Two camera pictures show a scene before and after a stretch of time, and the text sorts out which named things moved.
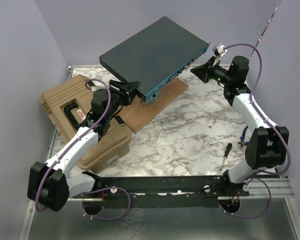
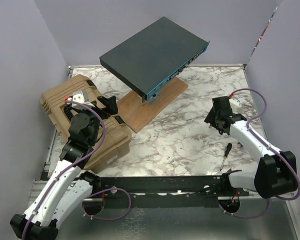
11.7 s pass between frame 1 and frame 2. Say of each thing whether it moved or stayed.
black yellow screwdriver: stayed
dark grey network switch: stayed
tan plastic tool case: stayed
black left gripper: moved
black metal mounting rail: stayed
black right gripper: moved
